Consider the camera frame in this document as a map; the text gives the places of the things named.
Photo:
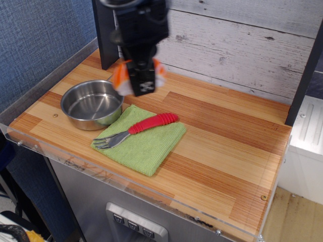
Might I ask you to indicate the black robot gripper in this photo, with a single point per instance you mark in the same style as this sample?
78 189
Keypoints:
141 25

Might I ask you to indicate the orange salmon sushi toy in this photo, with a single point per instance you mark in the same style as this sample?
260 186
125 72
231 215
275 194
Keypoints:
121 81

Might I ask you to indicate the green microfiber cloth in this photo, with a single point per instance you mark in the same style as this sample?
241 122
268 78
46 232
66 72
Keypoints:
143 152

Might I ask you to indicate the stainless steel cabinet front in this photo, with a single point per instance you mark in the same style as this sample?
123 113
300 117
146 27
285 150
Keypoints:
88 198

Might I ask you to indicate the silver control panel with buttons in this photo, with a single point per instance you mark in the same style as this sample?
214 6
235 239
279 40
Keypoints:
121 216

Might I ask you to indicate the clear acrylic table guard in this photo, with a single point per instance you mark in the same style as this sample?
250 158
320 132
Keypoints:
220 185

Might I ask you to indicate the white ribbed appliance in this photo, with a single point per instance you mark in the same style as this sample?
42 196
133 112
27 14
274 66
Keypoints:
301 171

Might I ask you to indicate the steel saucepan with handle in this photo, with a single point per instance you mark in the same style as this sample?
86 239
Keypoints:
92 105

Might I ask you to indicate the left black vertical post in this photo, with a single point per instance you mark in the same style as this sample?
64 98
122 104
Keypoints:
105 25

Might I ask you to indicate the red handled metal fork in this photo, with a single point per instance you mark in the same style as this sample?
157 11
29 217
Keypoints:
148 123

